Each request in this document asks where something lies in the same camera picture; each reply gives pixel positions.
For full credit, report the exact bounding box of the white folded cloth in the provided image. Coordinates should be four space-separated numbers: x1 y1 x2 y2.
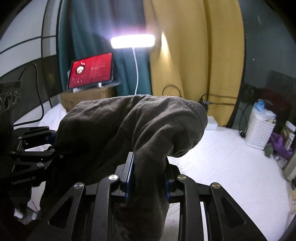
14 102 68 135

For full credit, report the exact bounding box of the purple object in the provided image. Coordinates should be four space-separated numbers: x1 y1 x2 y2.
268 133 292 159

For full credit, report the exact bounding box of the white desk lamp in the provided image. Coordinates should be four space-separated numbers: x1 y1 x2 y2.
110 34 156 96

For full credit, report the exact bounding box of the dark olive garment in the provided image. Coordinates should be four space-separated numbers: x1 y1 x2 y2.
40 95 208 240

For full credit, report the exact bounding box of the black cable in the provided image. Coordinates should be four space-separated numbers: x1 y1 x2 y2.
14 63 45 127

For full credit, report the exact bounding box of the white plastic basket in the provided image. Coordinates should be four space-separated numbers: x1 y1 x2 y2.
245 99 276 150

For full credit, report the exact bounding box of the black charger adapter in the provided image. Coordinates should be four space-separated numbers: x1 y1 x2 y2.
199 99 211 112

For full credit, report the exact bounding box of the brown cardboard box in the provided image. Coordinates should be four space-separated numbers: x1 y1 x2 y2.
60 87 116 112

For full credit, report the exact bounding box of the yellow curtain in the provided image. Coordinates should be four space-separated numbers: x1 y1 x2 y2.
144 1 245 126

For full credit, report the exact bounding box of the teal curtain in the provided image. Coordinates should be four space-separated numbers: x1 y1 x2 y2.
58 1 146 90

